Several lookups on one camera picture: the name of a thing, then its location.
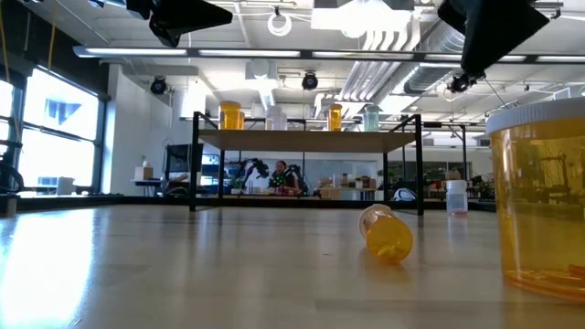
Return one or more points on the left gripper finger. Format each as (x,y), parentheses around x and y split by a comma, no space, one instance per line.
(192,20)

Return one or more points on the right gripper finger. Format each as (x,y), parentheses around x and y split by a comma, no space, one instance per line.
(498,32)

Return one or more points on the large orange pill bottle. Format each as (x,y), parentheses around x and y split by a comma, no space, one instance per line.
(230,116)
(242,121)

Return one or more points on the small orange pill bottle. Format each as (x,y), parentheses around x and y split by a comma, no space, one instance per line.
(334,119)
(388,237)

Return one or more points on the white cap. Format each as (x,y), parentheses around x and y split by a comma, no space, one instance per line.
(539,196)

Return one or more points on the clear pill bottle pink pills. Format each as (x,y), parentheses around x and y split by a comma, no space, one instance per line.
(456,198)

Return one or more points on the black background robot arm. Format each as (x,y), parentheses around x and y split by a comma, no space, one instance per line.
(299,176)
(258,166)

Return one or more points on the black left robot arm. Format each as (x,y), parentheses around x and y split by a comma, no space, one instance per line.
(13,176)

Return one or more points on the wooden shelf black metal legs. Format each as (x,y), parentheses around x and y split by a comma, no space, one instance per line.
(274,141)

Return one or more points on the black ceiling spotlight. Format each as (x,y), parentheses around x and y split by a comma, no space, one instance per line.
(158,85)
(310,81)
(464,83)

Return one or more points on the linear ceiling light fixture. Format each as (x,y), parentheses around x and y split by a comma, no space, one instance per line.
(247,53)

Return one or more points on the black computer monitor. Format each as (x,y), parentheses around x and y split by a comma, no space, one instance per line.
(176,157)

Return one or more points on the cardboard box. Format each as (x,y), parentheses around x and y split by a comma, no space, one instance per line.
(144,172)

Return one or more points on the person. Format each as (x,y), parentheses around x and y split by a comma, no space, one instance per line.
(279,176)

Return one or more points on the white bin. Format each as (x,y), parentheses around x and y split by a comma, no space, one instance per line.
(65,185)

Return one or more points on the grey round air duct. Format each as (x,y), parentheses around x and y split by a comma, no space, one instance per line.
(429,68)

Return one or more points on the window with black frame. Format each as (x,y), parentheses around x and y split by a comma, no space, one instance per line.
(59,137)

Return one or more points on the black aluminium table frame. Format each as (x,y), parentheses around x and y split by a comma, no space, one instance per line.
(91,201)

